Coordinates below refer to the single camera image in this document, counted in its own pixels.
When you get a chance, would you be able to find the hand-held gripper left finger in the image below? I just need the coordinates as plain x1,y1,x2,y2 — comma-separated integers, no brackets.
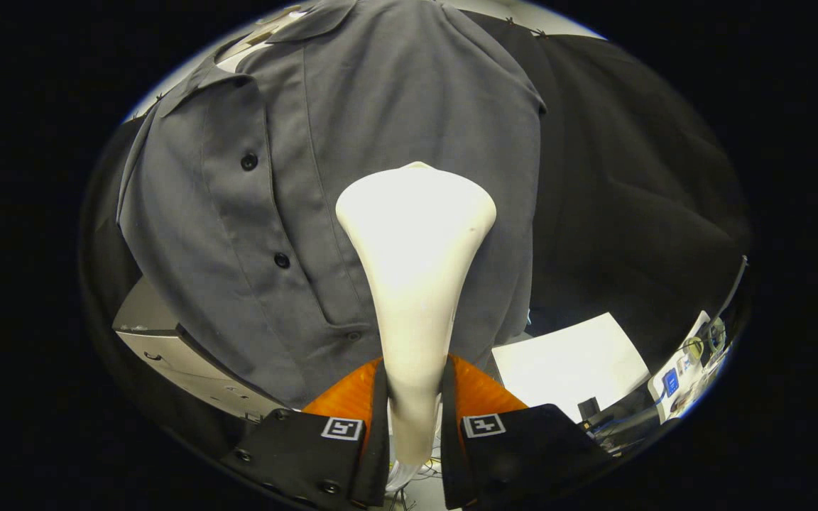
221,355,390,508

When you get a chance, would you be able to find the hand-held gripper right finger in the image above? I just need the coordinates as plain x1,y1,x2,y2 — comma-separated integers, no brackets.
440,353,612,510

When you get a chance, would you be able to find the grey button shirt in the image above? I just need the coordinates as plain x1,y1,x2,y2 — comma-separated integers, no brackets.
116,0,547,409

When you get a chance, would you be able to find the white table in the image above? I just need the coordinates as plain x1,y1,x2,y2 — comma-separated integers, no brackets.
492,312,651,424

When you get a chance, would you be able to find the grey cabinet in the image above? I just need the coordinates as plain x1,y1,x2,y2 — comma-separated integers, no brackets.
112,277,289,421

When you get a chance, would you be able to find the white shelf with small items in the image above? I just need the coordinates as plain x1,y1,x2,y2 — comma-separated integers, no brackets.
649,311,733,419

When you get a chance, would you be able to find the white mannequin torso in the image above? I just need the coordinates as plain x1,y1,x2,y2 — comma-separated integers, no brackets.
216,6,310,73

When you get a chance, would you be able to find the row of black cloth clips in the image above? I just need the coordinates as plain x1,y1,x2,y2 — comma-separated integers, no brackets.
505,16,546,38

